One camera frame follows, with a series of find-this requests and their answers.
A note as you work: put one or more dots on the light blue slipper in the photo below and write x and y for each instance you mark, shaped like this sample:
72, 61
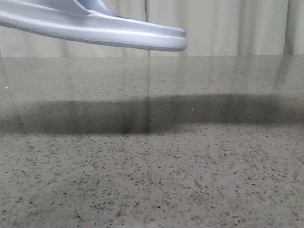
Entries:
88, 21

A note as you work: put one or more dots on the pale green curtain backdrop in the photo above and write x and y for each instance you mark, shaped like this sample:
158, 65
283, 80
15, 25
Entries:
214, 27

